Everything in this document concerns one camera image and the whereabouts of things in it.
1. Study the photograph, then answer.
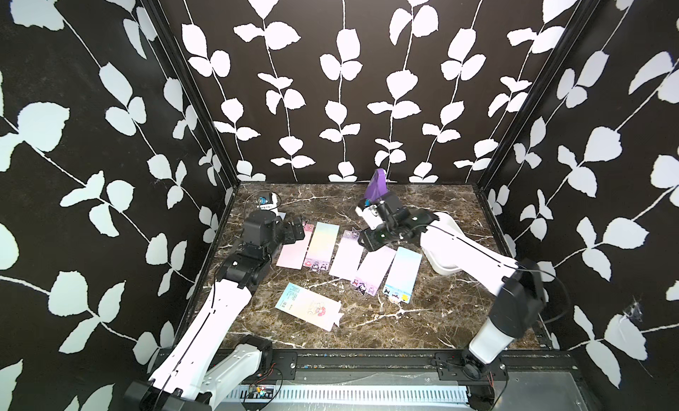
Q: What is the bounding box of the purple plastic object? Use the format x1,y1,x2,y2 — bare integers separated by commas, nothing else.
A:
364,168,388,204

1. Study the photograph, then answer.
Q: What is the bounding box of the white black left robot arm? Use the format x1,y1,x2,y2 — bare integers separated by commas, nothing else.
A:
124,210,305,410

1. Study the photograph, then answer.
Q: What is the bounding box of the cream pink sticker sheet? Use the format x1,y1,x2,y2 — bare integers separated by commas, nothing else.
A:
275,283,344,331

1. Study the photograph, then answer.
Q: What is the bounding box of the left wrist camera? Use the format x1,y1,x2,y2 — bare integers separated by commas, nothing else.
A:
242,192,282,246

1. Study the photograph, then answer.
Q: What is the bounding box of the small electronics board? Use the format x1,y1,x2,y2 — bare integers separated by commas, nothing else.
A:
242,384,277,401

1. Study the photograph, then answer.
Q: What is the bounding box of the white perforated cable duct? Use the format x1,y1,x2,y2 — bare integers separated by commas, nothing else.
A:
223,384,471,407

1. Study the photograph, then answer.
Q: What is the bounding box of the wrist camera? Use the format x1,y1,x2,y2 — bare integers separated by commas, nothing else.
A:
242,192,282,246
355,198,385,230

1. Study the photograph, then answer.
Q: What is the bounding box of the white rainbow sticker sheet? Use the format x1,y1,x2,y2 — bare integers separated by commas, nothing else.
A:
383,247,422,303

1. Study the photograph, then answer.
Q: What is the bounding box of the plain lilac sticker sheet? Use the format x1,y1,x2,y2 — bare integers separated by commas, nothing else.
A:
351,246,396,296

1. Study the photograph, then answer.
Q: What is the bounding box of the lilac checked sticker sheet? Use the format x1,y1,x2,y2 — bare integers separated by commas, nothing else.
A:
329,230,364,281

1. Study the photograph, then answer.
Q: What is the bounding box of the purple sticker sheet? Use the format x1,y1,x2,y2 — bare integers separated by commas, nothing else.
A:
302,222,340,272

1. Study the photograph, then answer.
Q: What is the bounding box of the white plastic storage box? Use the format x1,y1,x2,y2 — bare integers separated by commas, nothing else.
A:
421,212,477,278

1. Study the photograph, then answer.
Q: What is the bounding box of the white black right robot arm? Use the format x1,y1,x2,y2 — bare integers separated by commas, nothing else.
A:
355,204,546,371

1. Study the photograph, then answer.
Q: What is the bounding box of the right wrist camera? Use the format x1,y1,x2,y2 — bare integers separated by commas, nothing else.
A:
355,198,385,230

